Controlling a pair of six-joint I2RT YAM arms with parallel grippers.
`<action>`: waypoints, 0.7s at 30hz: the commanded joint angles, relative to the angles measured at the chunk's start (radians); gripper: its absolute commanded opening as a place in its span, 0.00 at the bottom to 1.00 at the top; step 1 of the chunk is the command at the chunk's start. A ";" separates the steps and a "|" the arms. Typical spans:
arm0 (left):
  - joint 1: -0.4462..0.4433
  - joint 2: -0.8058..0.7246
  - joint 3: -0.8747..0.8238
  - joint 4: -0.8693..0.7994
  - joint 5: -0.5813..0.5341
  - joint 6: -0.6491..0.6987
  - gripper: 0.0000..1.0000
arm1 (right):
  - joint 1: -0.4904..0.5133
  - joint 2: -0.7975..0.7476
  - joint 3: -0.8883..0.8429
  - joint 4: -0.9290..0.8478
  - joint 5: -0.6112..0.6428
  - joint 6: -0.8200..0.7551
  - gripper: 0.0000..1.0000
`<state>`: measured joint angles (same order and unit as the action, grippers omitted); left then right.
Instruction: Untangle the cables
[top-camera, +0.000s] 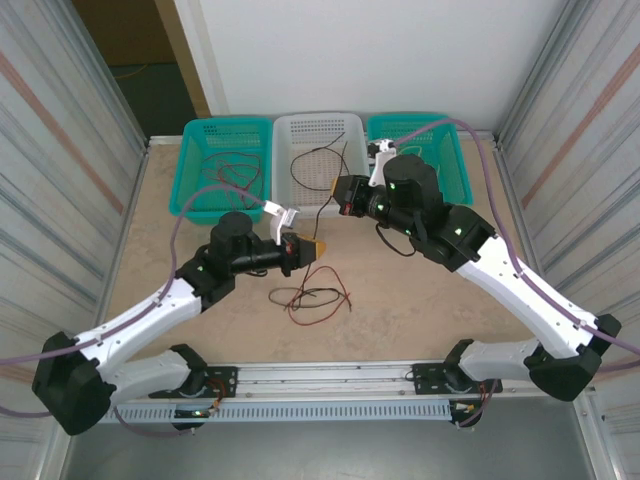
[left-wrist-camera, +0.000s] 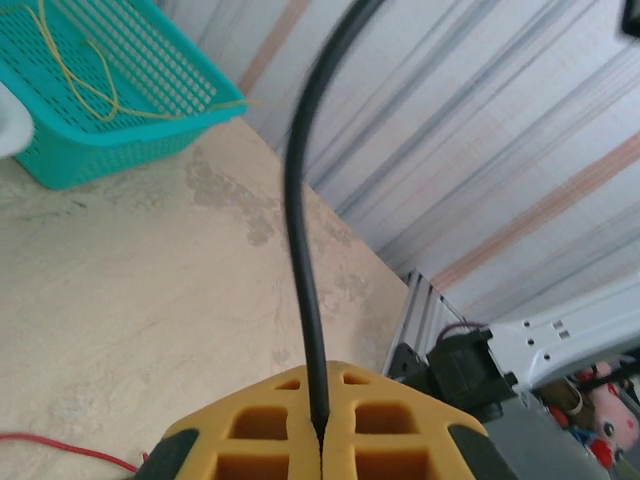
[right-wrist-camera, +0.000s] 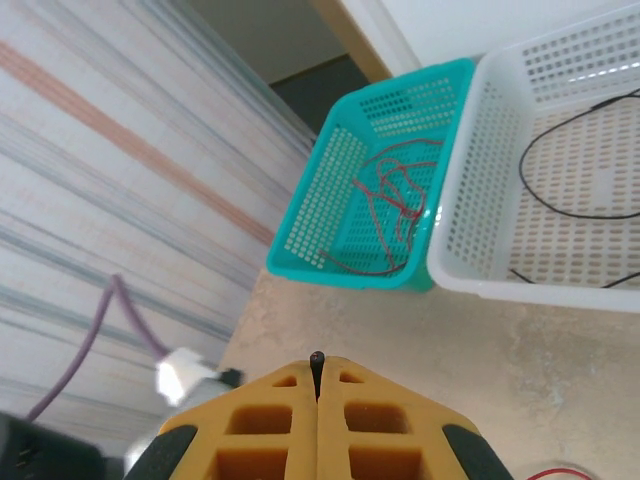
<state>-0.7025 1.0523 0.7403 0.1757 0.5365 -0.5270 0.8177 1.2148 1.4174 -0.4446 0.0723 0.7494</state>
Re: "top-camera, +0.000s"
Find white perforated plastic basket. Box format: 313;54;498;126
271;113;374;220

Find teal perforated plastic basket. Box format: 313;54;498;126
167;117;275;226
366;113;475;207

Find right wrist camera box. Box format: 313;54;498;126
367;138;399;189

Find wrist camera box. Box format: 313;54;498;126
263;199;300;242
367;138;399;189

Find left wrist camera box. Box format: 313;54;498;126
263;199;300;242

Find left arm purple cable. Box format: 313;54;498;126
0;183;274;439

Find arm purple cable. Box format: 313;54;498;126
392;118;640;429
0;183;274;439

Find pile of red black wires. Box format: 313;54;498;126
288;265;355;326

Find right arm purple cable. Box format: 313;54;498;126
392;118;640;429

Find aluminium mounting rail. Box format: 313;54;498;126
119;360;531;401

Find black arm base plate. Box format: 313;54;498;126
410;363;504;399
148;366;239;401

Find grey slotted cable duct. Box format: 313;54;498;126
97;401;454;424

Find brown wooden door frame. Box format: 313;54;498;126
153;0;212;117

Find thin orange cable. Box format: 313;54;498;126
112;62;176;81

